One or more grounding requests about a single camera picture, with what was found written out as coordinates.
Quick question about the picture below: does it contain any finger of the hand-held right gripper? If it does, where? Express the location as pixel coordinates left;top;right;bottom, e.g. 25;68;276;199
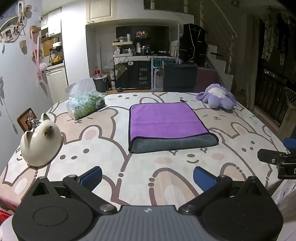
257;149;282;164
283;138;296;154

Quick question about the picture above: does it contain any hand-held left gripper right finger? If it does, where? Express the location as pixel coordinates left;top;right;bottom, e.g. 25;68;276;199
178;166;266;214

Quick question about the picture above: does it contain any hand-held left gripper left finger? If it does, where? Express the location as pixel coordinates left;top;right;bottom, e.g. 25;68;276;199
31;166;117;214

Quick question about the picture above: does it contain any purple and grey towel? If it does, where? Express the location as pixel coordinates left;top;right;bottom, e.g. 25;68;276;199
128;102;219;154

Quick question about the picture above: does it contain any black balcony railing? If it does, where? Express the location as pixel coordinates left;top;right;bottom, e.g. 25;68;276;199
254;67;296;127

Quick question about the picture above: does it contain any white cat-shaped figure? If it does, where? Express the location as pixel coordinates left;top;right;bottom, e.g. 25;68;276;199
20;113;62;167

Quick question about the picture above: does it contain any green tissue pack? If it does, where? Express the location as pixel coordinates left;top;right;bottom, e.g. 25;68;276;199
65;77;107;120

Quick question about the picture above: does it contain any purple plush toy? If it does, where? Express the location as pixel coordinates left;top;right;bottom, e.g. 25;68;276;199
196;84;237;109

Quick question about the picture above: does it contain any brown wooden key holder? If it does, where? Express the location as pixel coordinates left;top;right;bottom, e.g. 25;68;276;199
17;108;38;132

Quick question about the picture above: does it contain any grey trash bin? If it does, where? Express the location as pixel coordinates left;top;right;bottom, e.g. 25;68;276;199
93;75;109;93

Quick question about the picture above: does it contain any white staircase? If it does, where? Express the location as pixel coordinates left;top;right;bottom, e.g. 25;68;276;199
206;44;234;90

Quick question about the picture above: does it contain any dark storage box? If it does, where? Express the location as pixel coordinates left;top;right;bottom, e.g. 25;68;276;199
163;64;198;93

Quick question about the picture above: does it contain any white kitchen cabinet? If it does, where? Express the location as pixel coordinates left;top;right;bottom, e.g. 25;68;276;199
46;65;69;103

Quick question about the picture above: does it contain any black printed cabinet curtain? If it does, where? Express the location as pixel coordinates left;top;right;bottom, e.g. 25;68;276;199
115;61;151;90

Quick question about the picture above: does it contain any lit glass tank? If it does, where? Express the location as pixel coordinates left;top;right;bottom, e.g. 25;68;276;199
49;46;64;65

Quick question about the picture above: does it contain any white storage rack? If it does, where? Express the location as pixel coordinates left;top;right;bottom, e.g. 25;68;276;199
112;41;134;57

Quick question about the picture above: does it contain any black hanging jacket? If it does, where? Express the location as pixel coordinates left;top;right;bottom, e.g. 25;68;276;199
179;23;208;65

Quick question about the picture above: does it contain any white wire grid cage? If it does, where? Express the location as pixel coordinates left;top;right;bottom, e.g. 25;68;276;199
151;57;177;91

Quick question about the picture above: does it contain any pink lanyard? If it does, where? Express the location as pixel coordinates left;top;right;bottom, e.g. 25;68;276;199
30;25;48;87

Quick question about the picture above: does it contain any wall photo shelf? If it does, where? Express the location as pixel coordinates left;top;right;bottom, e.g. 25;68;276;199
0;1;28;43

